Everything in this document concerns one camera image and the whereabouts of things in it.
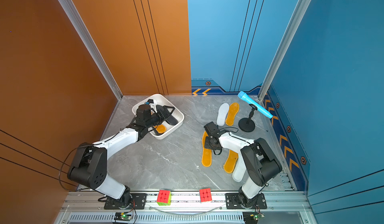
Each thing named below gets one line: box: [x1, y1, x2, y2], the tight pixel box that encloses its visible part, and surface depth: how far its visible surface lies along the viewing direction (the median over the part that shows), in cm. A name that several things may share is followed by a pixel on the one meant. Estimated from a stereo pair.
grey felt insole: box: [156, 104, 178, 126], surface depth 79 cm
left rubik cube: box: [156, 189, 172, 206], surface depth 72 cm
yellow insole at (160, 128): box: [153, 124, 167, 134], surface depth 98 cm
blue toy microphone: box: [237, 91, 274, 119], surface depth 88 cm
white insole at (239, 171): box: [232, 157, 247, 183], surface depth 84 cm
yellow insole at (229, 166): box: [223, 149, 239, 174], surface depth 87 cm
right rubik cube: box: [199, 188, 213, 203], surface depth 72 cm
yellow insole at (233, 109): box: [225, 102, 240, 127], surface depth 111 cm
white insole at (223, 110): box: [216, 102, 230, 127], surface depth 111 cm
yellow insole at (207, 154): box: [201, 131, 213, 168], surface depth 89 cm
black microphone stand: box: [238, 103, 258, 133], surface depth 104 cm
